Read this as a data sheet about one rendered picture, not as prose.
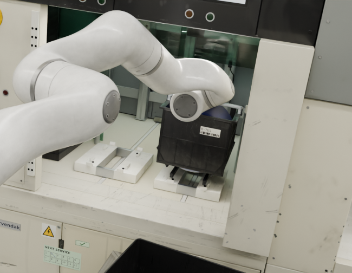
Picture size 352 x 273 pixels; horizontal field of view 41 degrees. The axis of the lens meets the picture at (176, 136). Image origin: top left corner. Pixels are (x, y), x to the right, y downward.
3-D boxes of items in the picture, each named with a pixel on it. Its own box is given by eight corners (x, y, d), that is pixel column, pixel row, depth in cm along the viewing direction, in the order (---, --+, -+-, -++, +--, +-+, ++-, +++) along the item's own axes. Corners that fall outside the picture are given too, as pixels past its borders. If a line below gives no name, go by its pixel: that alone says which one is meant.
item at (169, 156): (149, 173, 149) (162, 73, 139) (165, 151, 168) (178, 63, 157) (226, 190, 144) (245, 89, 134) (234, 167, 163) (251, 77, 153)
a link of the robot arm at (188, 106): (207, 73, 127) (176, 86, 130) (197, 83, 115) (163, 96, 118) (219, 103, 128) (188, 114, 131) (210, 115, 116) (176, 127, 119)
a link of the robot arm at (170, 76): (187, 16, 99) (233, 75, 125) (121, 45, 104) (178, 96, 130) (196, 52, 95) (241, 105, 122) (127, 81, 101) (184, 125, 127)
